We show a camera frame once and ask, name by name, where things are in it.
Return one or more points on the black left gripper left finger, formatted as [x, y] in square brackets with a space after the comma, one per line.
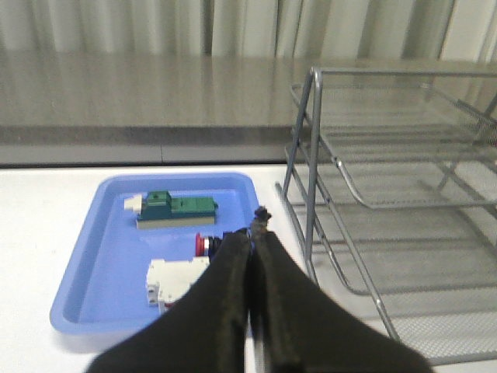
[204, 331]

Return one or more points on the blue plastic tray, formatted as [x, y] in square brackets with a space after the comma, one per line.
[103, 289]

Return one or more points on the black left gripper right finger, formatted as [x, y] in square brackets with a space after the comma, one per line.
[298, 328]

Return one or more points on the white circuit breaker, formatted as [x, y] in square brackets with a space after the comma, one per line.
[168, 281]

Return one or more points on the red emergency stop button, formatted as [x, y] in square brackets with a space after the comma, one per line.
[210, 245]

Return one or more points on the silver mesh tray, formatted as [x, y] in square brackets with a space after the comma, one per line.
[395, 184]
[426, 277]
[353, 107]

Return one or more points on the green terminal block component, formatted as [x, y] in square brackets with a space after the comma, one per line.
[159, 209]

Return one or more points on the silver wire rack frame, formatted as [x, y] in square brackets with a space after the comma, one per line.
[301, 199]

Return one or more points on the dark granite counter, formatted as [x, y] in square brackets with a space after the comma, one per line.
[79, 109]

